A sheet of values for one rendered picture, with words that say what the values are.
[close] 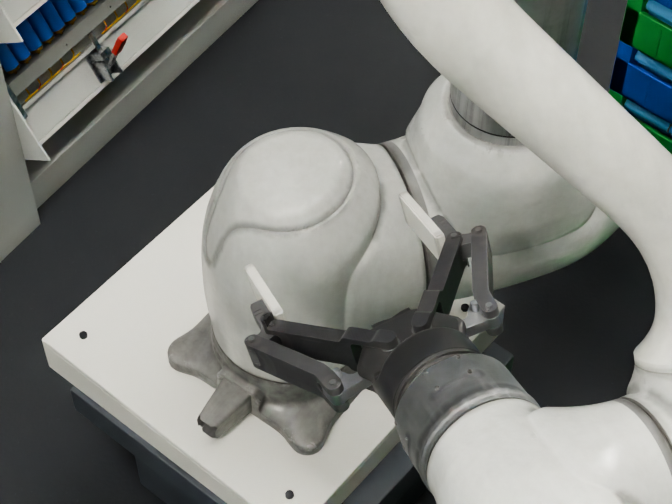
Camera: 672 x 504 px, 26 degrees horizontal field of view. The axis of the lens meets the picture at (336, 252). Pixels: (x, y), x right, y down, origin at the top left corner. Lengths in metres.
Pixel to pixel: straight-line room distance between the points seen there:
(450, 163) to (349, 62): 0.83
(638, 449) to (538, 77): 0.23
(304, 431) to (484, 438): 0.48
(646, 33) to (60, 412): 0.80
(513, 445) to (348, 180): 0.39
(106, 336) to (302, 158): 0.34
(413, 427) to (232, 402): 0.43
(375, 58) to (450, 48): 1.20
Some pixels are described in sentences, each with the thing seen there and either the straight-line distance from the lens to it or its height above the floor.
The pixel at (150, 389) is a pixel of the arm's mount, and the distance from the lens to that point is 1.41.
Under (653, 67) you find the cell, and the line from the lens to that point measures 1.76.
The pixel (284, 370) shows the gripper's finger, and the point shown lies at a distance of 1.06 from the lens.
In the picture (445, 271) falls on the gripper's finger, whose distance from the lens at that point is 1.08.
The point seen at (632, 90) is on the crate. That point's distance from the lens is 1.79.
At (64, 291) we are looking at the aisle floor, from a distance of 1.81.
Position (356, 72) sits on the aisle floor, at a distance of 2.03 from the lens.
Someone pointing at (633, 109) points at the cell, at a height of 0.14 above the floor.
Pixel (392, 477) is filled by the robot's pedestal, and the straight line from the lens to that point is 1.41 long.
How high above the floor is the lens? 1.42
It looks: 51 degrees down
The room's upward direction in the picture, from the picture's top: straight up
